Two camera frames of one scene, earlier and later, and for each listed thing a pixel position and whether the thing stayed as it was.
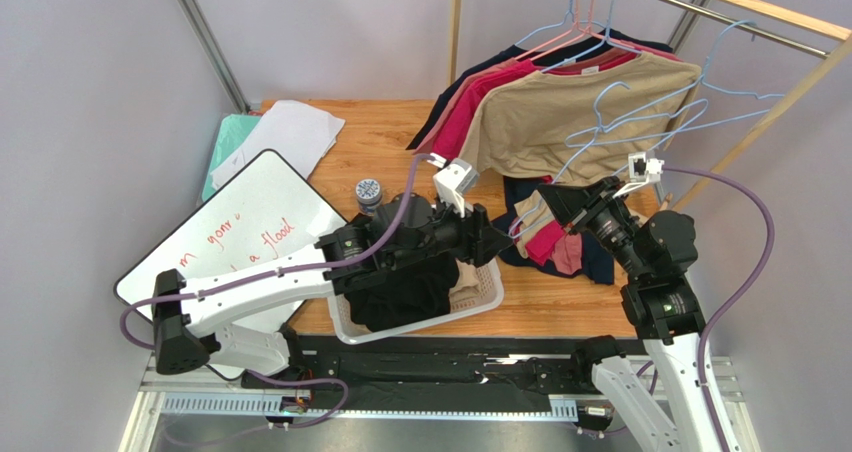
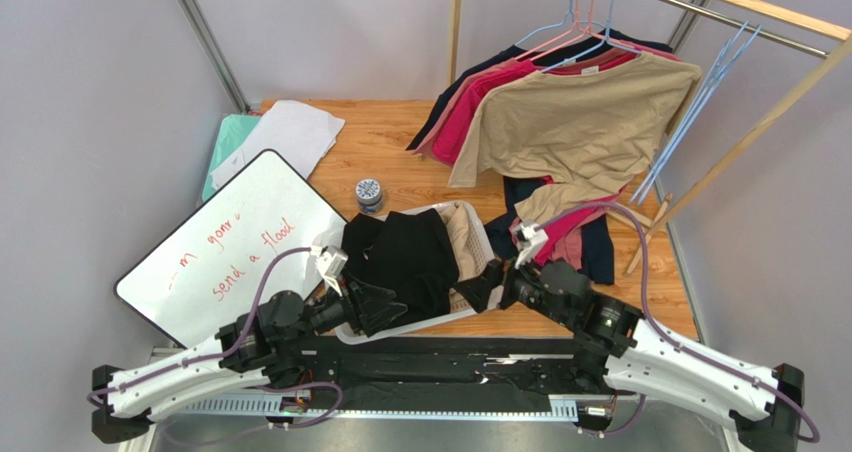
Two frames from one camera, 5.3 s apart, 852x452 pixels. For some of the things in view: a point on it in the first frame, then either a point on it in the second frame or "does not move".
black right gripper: [584, 204] to [505, 287]
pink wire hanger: [576, 18] does not move
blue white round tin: [368, 192] does not move
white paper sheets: [299, 133] does not move
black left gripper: [477, 239] to [367, 307]
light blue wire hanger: [615, 149] to [703, 112]
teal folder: [234, 133] does not move
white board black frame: [264, 216] does not move
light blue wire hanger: [573, 142] to [689, 119]
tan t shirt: [596, 121] does not move
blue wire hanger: [571, 14] does not move
